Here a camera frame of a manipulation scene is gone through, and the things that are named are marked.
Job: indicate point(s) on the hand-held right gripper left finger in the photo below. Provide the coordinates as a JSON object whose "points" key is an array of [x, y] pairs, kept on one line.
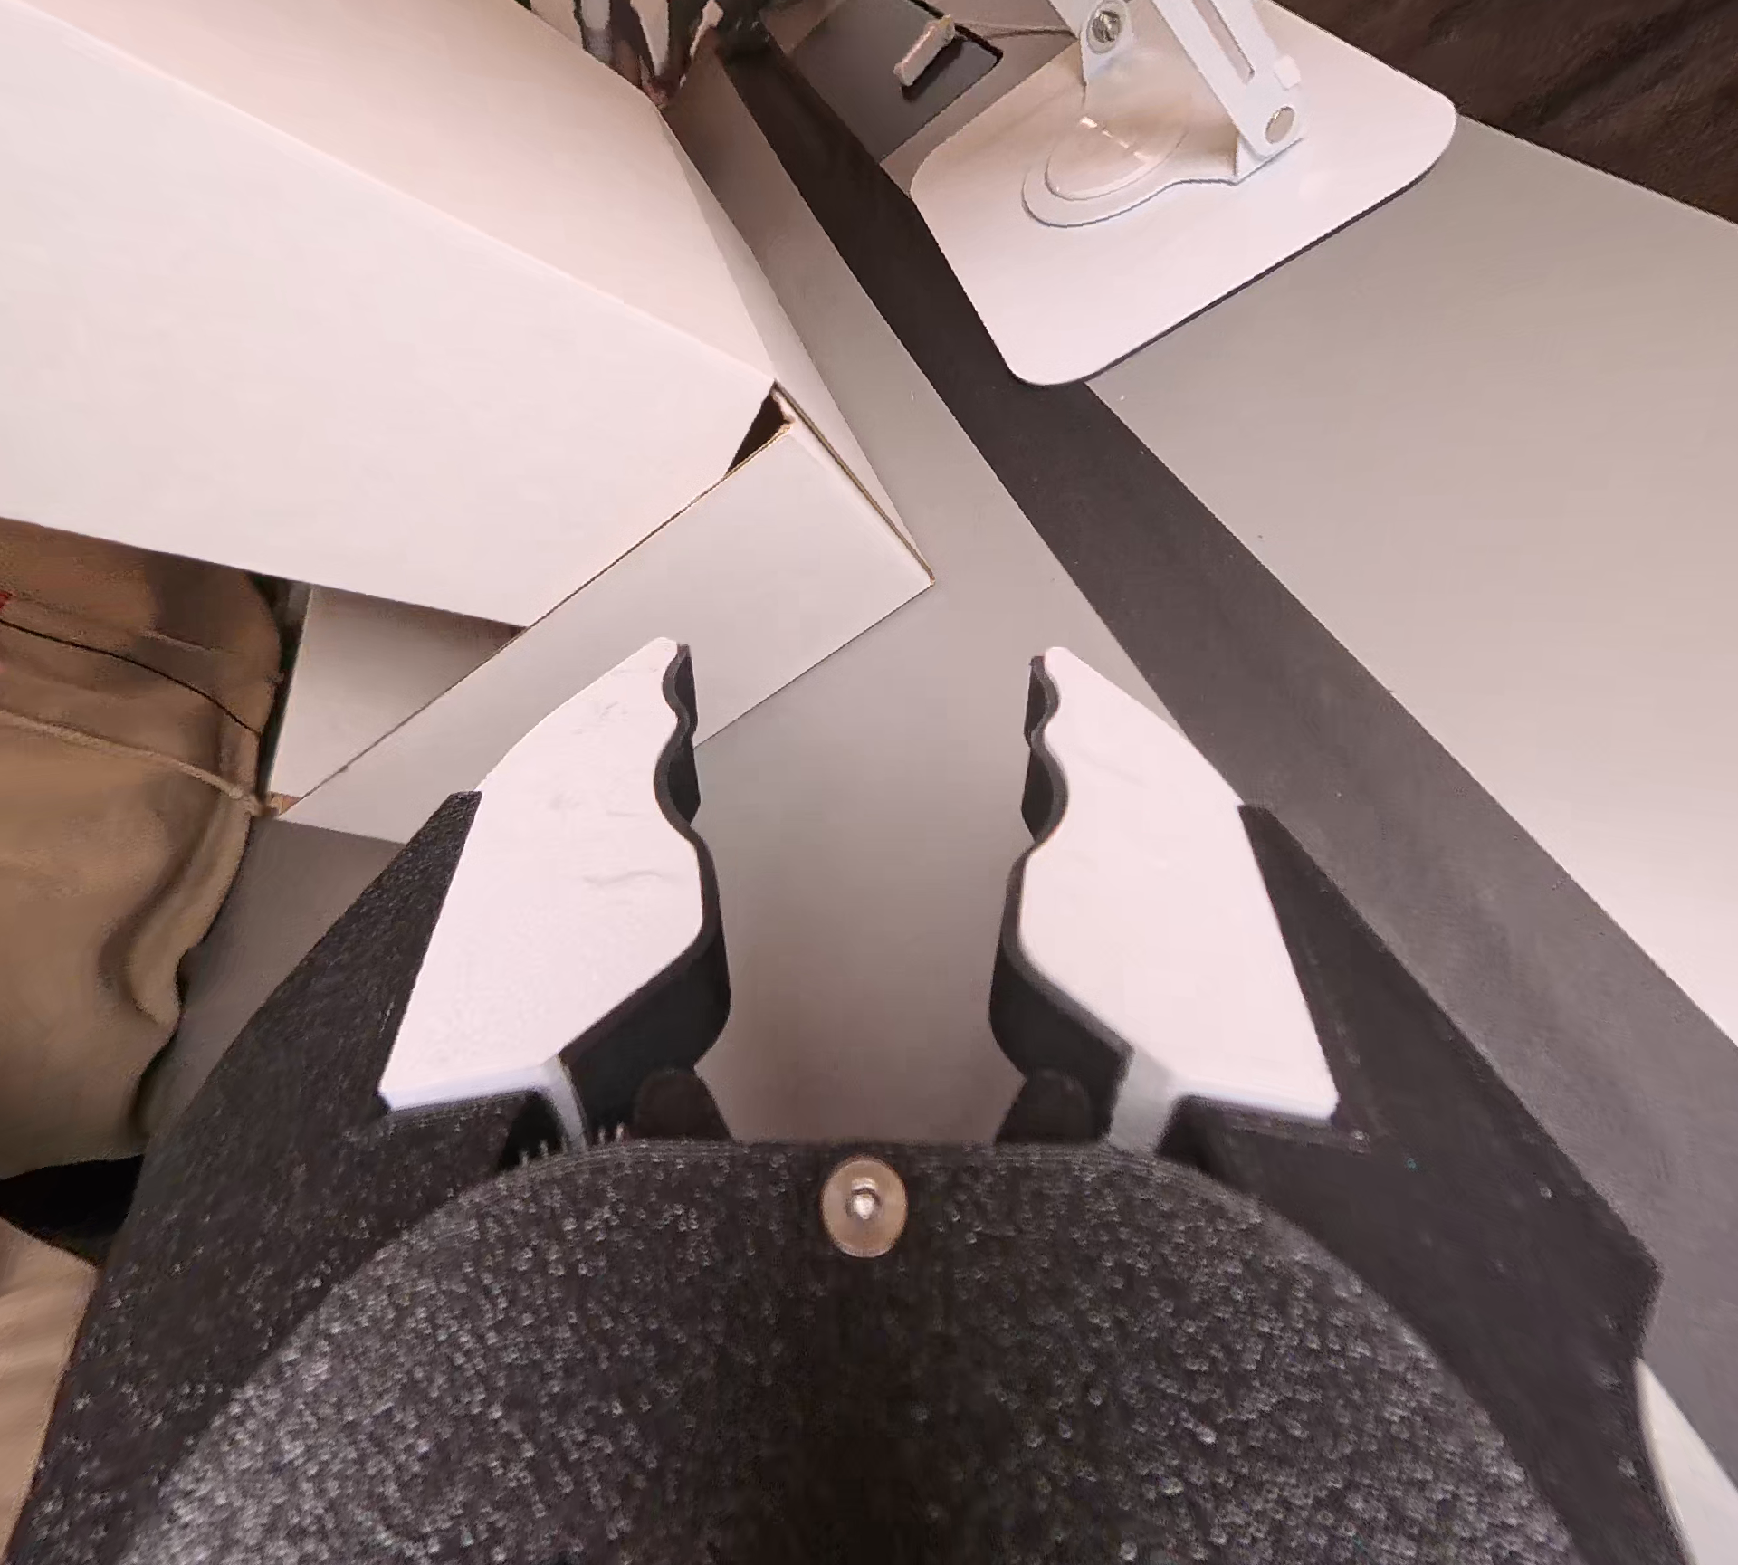
{"points": [[571, 913]]}

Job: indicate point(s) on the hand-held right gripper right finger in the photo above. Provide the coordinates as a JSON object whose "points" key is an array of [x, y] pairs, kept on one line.
{"points": [[1154, 940]]}

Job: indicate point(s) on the white cardboard box with lid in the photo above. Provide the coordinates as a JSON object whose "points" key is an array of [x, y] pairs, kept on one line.
{"points": [[339, 302]]}

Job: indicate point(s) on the person's beige trousers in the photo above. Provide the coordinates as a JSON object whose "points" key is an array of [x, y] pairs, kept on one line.
{"points": [[109, 777]]}

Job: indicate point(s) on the white metal board stand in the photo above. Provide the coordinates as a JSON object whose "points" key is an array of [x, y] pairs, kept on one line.
{"points": [[1222, 234]]}

